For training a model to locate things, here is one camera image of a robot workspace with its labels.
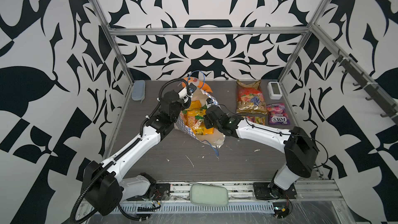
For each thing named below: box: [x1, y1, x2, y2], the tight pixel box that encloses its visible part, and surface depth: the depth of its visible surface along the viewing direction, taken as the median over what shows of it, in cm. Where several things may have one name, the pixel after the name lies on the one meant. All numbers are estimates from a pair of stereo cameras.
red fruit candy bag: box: [235, 79, 268, 116], surface depth 104 cm
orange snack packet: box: [246, 116, 266, 126], surface depth 100 cm
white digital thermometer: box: [266, 81, 283, 100], surface depth 111 cm
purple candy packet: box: [266, 102, 291, 125], surface depth 101 cm
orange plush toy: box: [181, 76, 211, 93], surface depth 113 cm
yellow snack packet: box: [182, 100, 215, 136], surface depth 90 cm
